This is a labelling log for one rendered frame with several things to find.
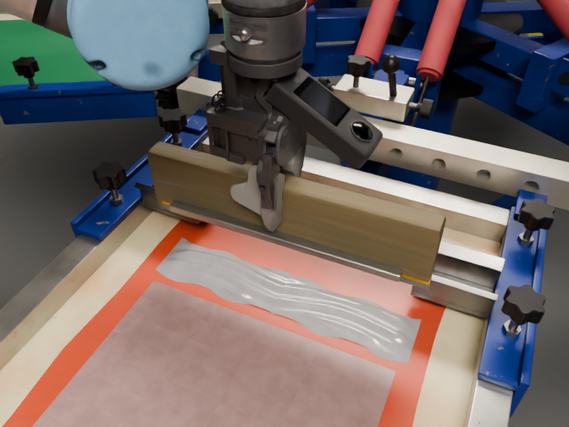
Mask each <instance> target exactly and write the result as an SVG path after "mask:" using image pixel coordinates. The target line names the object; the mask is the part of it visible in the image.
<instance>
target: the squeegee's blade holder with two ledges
mask: <svg viewBox="0 0 569 427"><path fill-rule="evenodd" d="M169 208H170V211H171V212H174V213H177V214H182V215H184V216H187V217H190V218H193V219H198V220H200V221H204V222H207V223H209V224H212V225H217V226H220V227H223V228H225V229H228V230H233V231H236V232H239V233H241V234H245V235H248V236H252V237H255V238H258V239H261V240H264V241H268V242H272V243H274V244H277V245H280V246H283V247H288V248H290V249H293V250H296V251H299V252H304V253H306V254H310V255H313V256H315V257H318V258H323V259H326V260H329V261H331V262H334V263H339V264H342V265H345V266H347V267H351V268H353V269H358V270H361V271H364V272H367V273H369V274H372V275H377V276H380V277H383V278H385V279H389V280H393V281H396V282H399V281H400V279H401V275H402V270H403V268H400V267H396V266H394V265H391V264H387V263H383V262H379V261H377V260H374V259H371V258H366V257H363V256H360V255H357V254H355V253H351V252H347V251H343V250H340V249H338V248H334V247H330V246H327V245H324V244H321V243H318V242H315V241H310V240H307V239H304V238H301V237H298V236H293V235H290V234H287V233H284V232H282V231H278V230H275V231H274V232H271V231H268V230H267V228H266V227H265V226H261V225H257V224H253V223H251V222H248V221H245V220H242V219H237V218H234V217H231V216H228V215H225V214H222V213H217V212H214V211H212V210H208V209H205V208H201V207H197V206H195V205H192V204H189V203H186V202H181V201H178V200H175V199H174V200H173V201H172V202H171V203H170V204H169Z"/></svg>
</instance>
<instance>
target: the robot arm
mask: <svg viewBox="0 0 569 427"><path fill-rule="evenodd" d="M221 3H222V9H223V20H224V39H223V40H222V41H221V42H220V44H219V45H218V46H216V45H215V46H213V47H211V48H210V49H209V55H210V63H212V64H219V68H220V78H221V88H222V90H221V91H218V93H217V94H214V95H213V98H212V107H211V108H210V109H209V110H208V111H207V112H206V116H207V132H208V140H209V147H210V154H211V155H214V156H217V157H221V158H226V160H227V161H230V162H232V163H236V164H241V165H244V164H245V162H246V161H248V162H252V163H253V165H252V166H251V167H250V168H249V170H248V179H247V182H244V183H240V184H235V185H232V186H231V188H230V195H231V196H232V198H233V199H234V200H235V201H236V202H238V203H239V204H241V205H243V206H245V207H246V208H249V209H250V210H252V211H253V212H255V213H257V214H259V215H261V217H262V219H263V223H264V225H265V227H266V228H267V230H268V231H271V232H274V231H275V230H276V229H277V227H278V226H279V225H280V224H281V222H282V220H283V218H282V207H283V202H282V194H283V189H284V185H285V175H283V174H286V175H292V176H295V177H298V178H301V172H302V168H303V164H304V158H305V151H306V144H307V132H308V133H309V134H310V135H311V136H313V137H314V138H316V139H317V140H318V141H320V142H321V143H322V144H323V145H324V146H326V148H328V149H329V150H330V151H332V152H333V153H334V154H336V155H337V156H338V157H339V158H341V159H342V160H343V161H345V162H346V163H347V164H349V165H350V166H351V167H352V168H353V169H360V168H361V167H362V166H363V165H364V164H365V163H366V162H367V161H368V159H369V158H370V157H371V155H372V154H373V152H374V150H375V149H376V147H377V146H378V144H379V143H380V142H381V140H382V138H383V133H382V131H381V130H379V129H378V128H377V127H376V126H374V125H373V124H372V123H370V122H369V121H368V120H366V119H365V118H364V117H362V116H361V115H360V114H359V113H358V112H357V111H356V110H354V109H353V108H352V107H350V106H349V105H348V104H346V103H345V102H344V101H342V100H341V99H340V98H339V97H337V96H336V95H335V94H333V93H332V92H331V91H330V90H329V89H328V88H326V87H325V86H324V85H322V84H321V83H320V82H319V81H317V80H316V79H315V78H313V77H312V76H311V75H309V74H308V73H307V72H306V71H305V70H304V69H302V68H301V66H302V55H303V48H304V46H305V43H306V22H307V0H221ZM208 6H209V5H208V0H0V10H2V11H3V12H6V13H8V14H12V15H14V16H16V17H19V18H21V19H24V20H27V21H30V22H32V23H34V24H37V25H40V26H42V27H43V26H44V28H46V29H48V30H50V31H54V32H57V33H58V34H61V35H63V36H67V37H69V38H71V39H73V40H74V42H75V45H76V48H77V50H78V51H79V53H80V56H81V57H82V58H83V59H84V60H85V61H86V62H87V63H88V64H89V65H90V67H91V68H92V69H93V70H95V71H96V72H97V73H98V74H99V75H100V76H101V77H102V78H103V79H105V80H107V81H109V82H111V83H113V84H115V85H116V86H121V87H123V88H126V89H131V90H136V91H153V90H159V89H162V88H165V87H168V86H172V85H173V84H175V83H177V82H179V81H180V80H183V79H184V78H185V77H186V76H187V75H188V74H189V73H190V72H191V71H192V70H193V69H194V68H195V67H196V66H197V65H198V64H199V62H200V61H201V59H202V58H203V57H204V55H205V51H206V48H207V43H208V37H209V31H210V29H209V17H208ZM220 92H222V94H219V93H220ZM215 96H217V99H215V100H214V98H215ZM213 103H214V104H213ZM222 104H223V106H222ZM217 107H220V108H219V109H218V110H217V109H216V108H217ZM212 128H213V129H212ZM213 144H214V145H213ZM281 173H282V174H281Z"/></svg>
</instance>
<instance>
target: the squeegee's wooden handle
mask: <svg viewBox="0 0 569 427"><path fill-rule="evenodd" d="M147 158H148V162H149V166H150V170H151V174H152V181H153V185H154V189H155V192H156V197H157V200H161V201H164V202H169V203H171V202H172V201H173V200H174V199H175V200H178V201H181V202H186V203H189V204H192V205H195V206H197V207H201V208H205V209H208V210H212V211H214V212H217V213H221V214H225V215H228V216H231V217H234V218H237V219H242V220H245V221H248V222H251V223H253V224H257V225H261V226H265V225H264V223H263V219H262V217H261V215H259V214H258V213H255V212H253V211H252V210H250V209H249V208H246V207H245V206H243V205H241V204H239V203H238V202H236V201H235V200H234V199H233V198H232V196H231V195H230V188H231V186H232V185H235V184H240V183H244V182H247V179H248V170H249V168H250V167H251V166H252V165H250V164H244V165H241V164H236V163H232V162H230V161H227V160H226V158H221V157H217V156H214V155H211V154H207V153H204V152H198V151H195V150H191V149H189V148H185V147H179V146H175V145H172V144H169V143H166V142H162V141H159V142H158V143H156V144H155V145H154V146H153V147H152V148H150V150H149V152H148V154H147ZM283 175H284V189H283V194H282V202H283V207H282V218H283V220H282V222H281V224H280V225H279V226H278V227H277V229H276V230H278V231H282V232H284V233H287V234H290V235H293V236H298V237H301V238H304V239H307V240H310V241H315V242H318V243H321V244H324V245H327V246H330V247H334V248H338V249H340V250H343V251H347V252H351V253H355V254H357V255H360V256H363V257H366V258H371V259H374V260H377V261H379V262H383V263H387V264H391V265H394V266H396V267H400V268H403V270H402V274H403V275H407V276H410V277H412V278H415V279H419V280H423V281H426V282H429V281H430V278H431V276H432V273H433V271H434V266H435V263H436V259H437V256H438V252H439V246H440V243H441V239H442V235H443V232H444V228H445V221H446V217H445V216H444V215H441V214H437V213H431V212H428V211H424V210H421V209H418V208H412V207H408V206H406V205H402V204H399V203H395V202H389V201H386V200H383V199H379V198H376V197H370V196H367V195H363V194H360V193H356V192H353V191H347V190H344V189H340V188H337V187H333V186H328V185H325V184H321V183H317V182H315V181H311V180H305V179H302V178H298V177H295V176H292V175H286V174H283Z"/></svg>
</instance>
